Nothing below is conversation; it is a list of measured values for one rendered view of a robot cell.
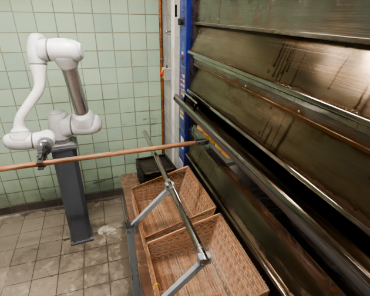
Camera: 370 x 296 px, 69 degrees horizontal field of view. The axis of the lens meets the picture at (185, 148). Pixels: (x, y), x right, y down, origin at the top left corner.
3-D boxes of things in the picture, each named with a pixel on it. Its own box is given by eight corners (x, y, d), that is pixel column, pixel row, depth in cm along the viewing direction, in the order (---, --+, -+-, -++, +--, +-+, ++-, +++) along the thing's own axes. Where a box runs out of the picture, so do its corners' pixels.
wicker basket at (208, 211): (188, 192, 231) (188, 164, 219) (215, 239, 183) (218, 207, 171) (131, 202, 217) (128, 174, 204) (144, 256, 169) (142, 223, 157)
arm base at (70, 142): (45, 141, 220) (44, 134, 217) (74, 137, 228) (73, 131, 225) (44, 150, 205) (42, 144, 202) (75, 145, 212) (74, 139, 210)
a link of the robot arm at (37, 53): (23, 63, 160) (47, 63, 162) (20, 30, 157) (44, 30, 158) (33, 65, 173) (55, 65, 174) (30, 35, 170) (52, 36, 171)
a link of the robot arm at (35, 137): (56, 150, 175) (33, 152, 170) (57, 140, 188) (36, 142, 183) (53, 135, 170) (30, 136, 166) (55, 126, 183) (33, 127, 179)
